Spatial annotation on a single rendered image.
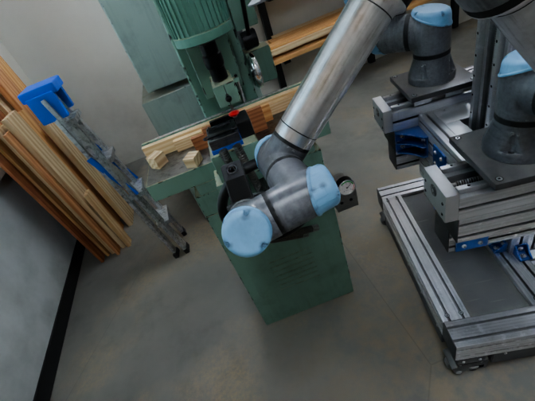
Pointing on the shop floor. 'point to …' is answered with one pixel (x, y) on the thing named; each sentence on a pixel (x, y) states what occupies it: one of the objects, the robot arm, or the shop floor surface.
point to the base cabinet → (294, 270)
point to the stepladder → (99, 155)
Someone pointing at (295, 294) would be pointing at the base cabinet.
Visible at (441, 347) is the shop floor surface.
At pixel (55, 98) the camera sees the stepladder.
